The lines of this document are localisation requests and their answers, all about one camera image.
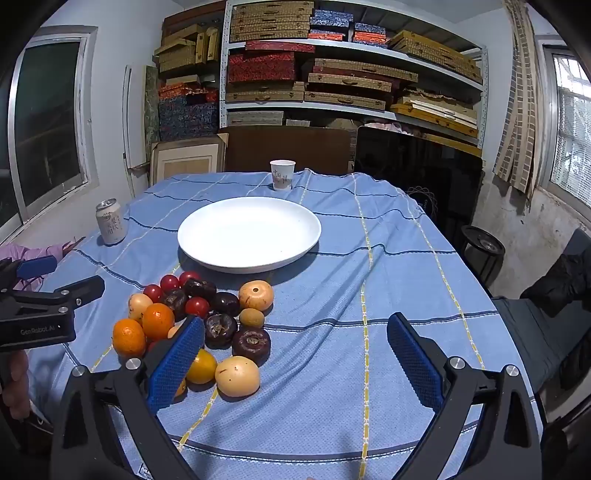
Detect dark purple plum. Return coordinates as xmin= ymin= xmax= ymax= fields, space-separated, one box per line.
xmin=183 ymin=278 xmax=218 ymax=301
xmin=204 ymin=313 xmax=239 ymax=350
xmin=211 ymin=292 xmax=241 ymax=318
xmin=160 ymin=289 xmax=189 ymax=322
xmin=232 ymin=327 xmax=271 ymax=366

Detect white paper cup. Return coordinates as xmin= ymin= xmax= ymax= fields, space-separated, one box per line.
xmin=270 ymin=160 xmax=296 ymax=191

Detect black panel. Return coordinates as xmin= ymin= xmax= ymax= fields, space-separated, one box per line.
xmin=355 ymin=126 xmax=485 ymax=259

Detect barred window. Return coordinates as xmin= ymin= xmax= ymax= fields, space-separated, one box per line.
xmin=538 ymin=44 xmax=591 ymax=208

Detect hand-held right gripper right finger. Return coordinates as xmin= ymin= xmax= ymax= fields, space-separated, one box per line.
xmin=387 ymin=312 xmax=542 ymax=480

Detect pink cloth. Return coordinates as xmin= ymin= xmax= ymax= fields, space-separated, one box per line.
xmin=0 ymin=237 xmax=86 ymax=291

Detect blue striped tablecloth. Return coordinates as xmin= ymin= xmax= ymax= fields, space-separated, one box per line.
xmin=28 ymin=168 xmax=543 ymax=480

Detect green patterned panel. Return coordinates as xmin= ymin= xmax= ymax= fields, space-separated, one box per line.
xmin=144 ymin=65 xmax=161 ymax=146

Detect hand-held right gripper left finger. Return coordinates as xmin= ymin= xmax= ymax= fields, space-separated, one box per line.
xmin=50 ymin=315 xmax=206 ymax=480

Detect stacked woven storage boxes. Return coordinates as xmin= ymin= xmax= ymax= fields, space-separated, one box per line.
xmin=226 ymin=0 xmax=485 ymax=144

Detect white plate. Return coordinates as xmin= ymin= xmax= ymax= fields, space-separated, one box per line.
xmin=178 ymin=196 xmax=322 ymax=274

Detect black round stool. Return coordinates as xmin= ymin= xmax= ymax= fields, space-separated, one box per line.
xmin=460 ymin=224 xmax=506 ymax=278

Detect black cloth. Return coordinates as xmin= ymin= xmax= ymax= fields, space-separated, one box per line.
xmin=520 ymin=251 xmax=591 ymax=319

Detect hanging bamboo blind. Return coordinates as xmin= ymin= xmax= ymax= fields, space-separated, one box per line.
xmin=492 ymin=0 xmax=541 ymax=193

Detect dark grey chair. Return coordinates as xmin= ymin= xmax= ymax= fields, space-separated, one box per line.
xmin=492 ymin=228 xmax=591 ymax=398

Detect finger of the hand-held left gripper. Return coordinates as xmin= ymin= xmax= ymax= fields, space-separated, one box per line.
xmin=9 ymin=275 xmax=106 ymax=312
xmin=14 ymin=255 xmax=58 ymax=281

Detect pile of brocade boxes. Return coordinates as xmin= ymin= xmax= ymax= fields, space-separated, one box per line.
xmin=154 ymin=2 xmax=227 ymax=143

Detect framed picture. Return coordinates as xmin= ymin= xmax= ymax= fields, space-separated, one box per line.
xmin=149 ymin=136 xmax=228 ymax=188

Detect orange mandarin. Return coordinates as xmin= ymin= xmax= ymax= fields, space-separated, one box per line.
xmin=141 ymin=303 xmax=175 ymax=341
xmin=113 ymin=318 xmax=147 ymax=359

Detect brown wooden board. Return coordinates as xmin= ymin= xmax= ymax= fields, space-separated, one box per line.
xmin=217 ymin=126 xmax=358 ymax=175

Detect aluminium sliding window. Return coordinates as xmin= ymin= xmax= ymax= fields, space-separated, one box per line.
xmin=0 ymin=25 xmax=99 ymax=243

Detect person's left hand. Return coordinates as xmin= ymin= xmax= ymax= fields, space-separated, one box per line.
xmin=0 ymin=351 xmax=31 ymax=421

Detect white metal shelf rack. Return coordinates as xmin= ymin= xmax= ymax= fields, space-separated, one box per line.
xmin=221 ymin=0 xmax=489 ymax=160

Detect white drink can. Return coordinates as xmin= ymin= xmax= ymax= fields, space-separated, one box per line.
xmin=95 ymin=198 xmax=127 ymax=245

